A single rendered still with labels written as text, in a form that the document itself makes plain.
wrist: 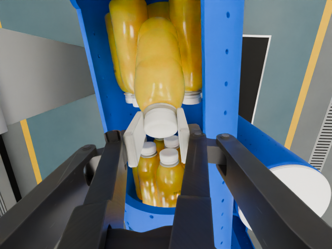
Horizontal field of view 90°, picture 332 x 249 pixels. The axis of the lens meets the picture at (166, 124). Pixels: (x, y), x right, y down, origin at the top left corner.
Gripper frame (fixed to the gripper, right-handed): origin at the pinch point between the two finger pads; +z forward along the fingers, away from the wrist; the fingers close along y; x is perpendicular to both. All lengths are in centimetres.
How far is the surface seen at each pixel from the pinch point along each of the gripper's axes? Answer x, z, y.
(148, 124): 0.5, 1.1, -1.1
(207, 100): 1.3, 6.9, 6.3
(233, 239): -87, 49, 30
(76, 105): -21, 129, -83
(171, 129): -0.5, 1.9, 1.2
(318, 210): -41, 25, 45
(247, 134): -24, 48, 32
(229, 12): 11.7, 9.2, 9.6
